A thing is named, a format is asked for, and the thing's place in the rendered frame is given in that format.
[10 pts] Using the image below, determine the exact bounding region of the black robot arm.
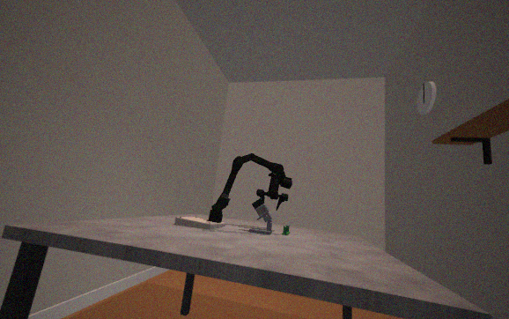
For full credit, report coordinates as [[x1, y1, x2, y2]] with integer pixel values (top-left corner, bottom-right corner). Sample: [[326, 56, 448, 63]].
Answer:
[[207, 153, 292, 223]]

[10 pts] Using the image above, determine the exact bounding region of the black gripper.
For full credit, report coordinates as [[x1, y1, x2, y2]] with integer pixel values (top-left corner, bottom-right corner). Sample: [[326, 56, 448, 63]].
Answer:
[[256, 182, 288, 209]]

